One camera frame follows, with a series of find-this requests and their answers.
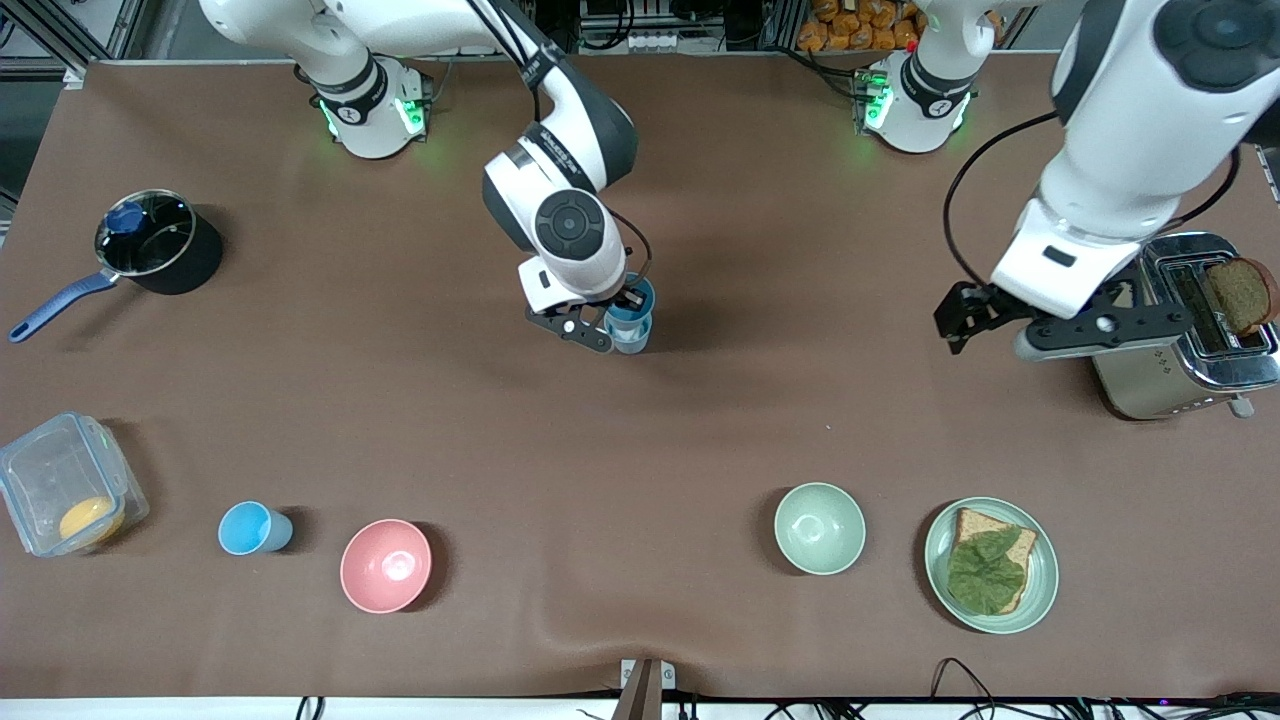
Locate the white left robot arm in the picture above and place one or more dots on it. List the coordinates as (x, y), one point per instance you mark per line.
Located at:
(1130, 130)

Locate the pale green bowl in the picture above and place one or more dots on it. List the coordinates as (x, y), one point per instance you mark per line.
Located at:
(820, 528)

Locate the clear plastic food container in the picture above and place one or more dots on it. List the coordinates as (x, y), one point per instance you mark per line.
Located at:
(40, 470)

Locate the bag of orange rolls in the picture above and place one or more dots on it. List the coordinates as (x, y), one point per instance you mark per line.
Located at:
(850, 25)

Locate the brown bread slice with seeds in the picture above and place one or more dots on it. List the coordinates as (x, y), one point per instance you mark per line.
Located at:
(975, 522)

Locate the green lettuce leaf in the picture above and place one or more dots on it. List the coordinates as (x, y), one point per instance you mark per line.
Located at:
(985, 575)

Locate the yellow round fruit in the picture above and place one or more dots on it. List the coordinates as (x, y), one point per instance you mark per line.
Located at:
(88, 518)

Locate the brown table mat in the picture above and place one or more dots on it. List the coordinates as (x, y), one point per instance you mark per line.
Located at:
(700, 450)

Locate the plain brown toast slice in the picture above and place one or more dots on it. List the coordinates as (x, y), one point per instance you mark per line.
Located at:
(1242, 295)

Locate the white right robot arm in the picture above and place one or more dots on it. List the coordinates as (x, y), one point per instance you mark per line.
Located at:
(565, 225)

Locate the pale green plate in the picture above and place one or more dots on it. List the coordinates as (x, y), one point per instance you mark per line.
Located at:
(1045, 580)

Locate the pink bowl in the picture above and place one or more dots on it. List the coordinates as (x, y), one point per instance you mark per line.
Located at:
(386, 565)

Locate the small blue cup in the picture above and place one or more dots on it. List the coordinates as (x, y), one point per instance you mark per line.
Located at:
(630, 335)
(250, 528)

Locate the glass lid with blue knob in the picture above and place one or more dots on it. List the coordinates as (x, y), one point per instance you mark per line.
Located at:
(160, 240)

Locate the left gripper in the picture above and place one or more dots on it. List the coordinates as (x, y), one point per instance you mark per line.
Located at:
(968, 309)

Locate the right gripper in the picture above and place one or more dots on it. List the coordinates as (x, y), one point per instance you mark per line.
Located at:
(628, 298)

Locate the beige and chrome toaster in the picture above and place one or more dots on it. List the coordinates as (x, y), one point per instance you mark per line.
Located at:
(1150, 385)

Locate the aluminium frame profile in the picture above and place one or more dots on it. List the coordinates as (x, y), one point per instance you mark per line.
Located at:
(40, 68)

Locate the metal table clamp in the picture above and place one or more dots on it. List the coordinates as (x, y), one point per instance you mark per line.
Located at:
(648, 690)

